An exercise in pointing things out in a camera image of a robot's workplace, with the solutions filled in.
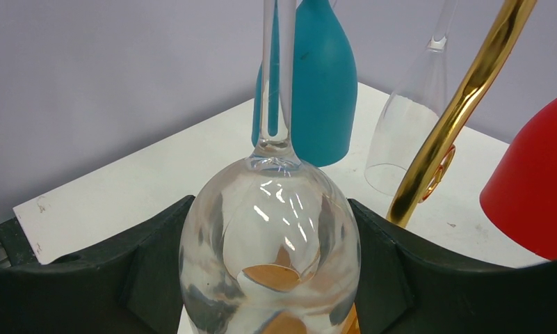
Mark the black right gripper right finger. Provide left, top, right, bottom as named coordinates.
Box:
left=350, top=199, right=557, bottom=333

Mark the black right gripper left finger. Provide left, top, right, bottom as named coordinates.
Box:
left=0, top=195, right=194, bottom=333

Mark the gold spiral rack wooden base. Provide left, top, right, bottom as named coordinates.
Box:
left=350, top=0, right=535, bottom=333

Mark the small clear wine glass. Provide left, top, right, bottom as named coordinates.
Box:
left=179, top=1, right=361, bottom=333

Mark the red plastic goblet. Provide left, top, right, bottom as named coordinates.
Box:
left=479, top=98, right=557, bottom=260

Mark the clear champagne flute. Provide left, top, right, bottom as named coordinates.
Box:
left=364, top=0, right=459, bottom=196

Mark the blue plastic goblet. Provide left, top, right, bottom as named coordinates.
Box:
left=251, top=1, right=357, bottom=168

